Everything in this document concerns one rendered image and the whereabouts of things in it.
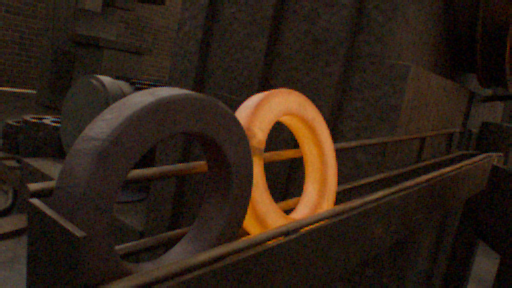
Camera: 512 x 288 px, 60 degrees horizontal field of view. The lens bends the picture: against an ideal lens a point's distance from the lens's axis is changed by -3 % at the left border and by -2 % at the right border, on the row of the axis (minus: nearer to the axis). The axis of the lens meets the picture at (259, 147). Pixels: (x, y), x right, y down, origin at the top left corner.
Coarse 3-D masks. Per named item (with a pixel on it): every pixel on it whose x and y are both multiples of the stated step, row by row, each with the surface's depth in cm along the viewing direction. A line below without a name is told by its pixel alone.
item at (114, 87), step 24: (72, 96) 177; (96, 96) 167; (120, 96) 167; (72, 120) 177; (72, 144) 177; (24, 168) 194; (48, 168) 188; (144, 168) 205; (144, 192) 179; (120, 216) 152; (144, 216) 155; (120, 240) 149
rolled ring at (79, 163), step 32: (128, 96) 34; (160, 96) 33; (192, 96) 35; (96, 128) 31; (128, 128) 31; (160, 128) 33; (192, 128) 36; (224, 128) 38; (96, 160) 30; (128, 160) 32; (224, 160) 40; (64, 192) 30; (96, 192) 30; (224, 192) 42; (96, 224) 31; (224, 224) 42; (96, 256) 32; (160, 256) 41
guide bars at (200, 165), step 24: (336, 144) 68; (360, 144) 74; (168, 168) 43; (192, 168) 46; (384, 168) 85; (408, 168) 88; (24, 192) 34; (48, 192) 34; (336, 192) 67; (144, 240) 41; (168, 240) 42
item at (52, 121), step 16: (16, 128) 235; (32, 128) 219; (48, 128) 203; (16, 144) 236; (32, 144) 220; (48, 144) 204; (0, 160) 236; (16, 160) 224; (0, 176) 236; (16, 176) 222; (16, 192) 221
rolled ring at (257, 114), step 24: (264, 96) 51; (288, 96) 54; (240, 120) 49; (264, 120) 50; (288, 120) 57; (312, 120) 57; (264, 144) 50; (312, 144) 59; (312, 168) 60; (336, 168) 61; (264, 192) 49; (312, 192) 58; (264, 216) 48; (288, 216) 52
